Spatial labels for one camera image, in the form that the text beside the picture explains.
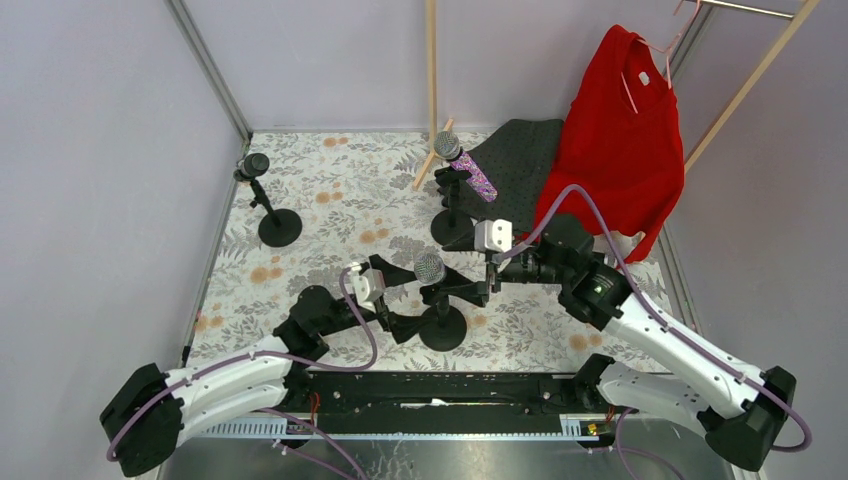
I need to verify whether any pink clothes hanger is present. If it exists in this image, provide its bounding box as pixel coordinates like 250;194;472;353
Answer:
620;0;702;114

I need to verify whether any black mic stand back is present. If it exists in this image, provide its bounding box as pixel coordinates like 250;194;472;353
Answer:
430;167;474;245

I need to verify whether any red t-shirt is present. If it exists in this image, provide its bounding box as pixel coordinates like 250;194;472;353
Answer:
534;25;685;263

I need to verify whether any wooden clothes rack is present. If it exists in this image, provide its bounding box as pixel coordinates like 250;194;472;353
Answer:
422;1;819;171

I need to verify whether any black mic stand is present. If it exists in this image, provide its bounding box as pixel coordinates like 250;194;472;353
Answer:
418;285;467;352
233;162;303;248
430;167;474;245

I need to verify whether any grey dotted cloth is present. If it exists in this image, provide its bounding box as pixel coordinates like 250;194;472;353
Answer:
458;119;564;233

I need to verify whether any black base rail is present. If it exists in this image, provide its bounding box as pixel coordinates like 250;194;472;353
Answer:
276;372;610;435

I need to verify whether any floral table mat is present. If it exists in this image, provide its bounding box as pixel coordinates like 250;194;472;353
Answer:
188;132;661;373

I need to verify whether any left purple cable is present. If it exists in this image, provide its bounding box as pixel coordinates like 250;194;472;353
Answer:
105;263;380;480

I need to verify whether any silver head black microphone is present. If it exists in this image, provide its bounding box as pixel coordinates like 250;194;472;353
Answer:
413;253;447;286

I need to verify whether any purple glitter microphone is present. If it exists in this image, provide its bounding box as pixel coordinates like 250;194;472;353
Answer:
433;130;498;203

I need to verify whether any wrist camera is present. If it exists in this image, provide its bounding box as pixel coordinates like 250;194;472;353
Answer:
473;219;513;253
345;263;386;312

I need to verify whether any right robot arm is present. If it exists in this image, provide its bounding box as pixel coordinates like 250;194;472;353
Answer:
443;214;797;472

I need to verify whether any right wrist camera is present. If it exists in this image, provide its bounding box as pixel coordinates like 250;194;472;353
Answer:
473;219;513;253

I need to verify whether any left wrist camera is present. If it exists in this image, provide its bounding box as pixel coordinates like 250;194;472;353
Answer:
345;263;386;312

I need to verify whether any black mic stand front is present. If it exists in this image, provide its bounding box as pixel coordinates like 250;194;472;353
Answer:
233;162;303;248

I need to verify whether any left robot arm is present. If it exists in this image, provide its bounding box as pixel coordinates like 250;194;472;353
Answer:
100;254;447;478

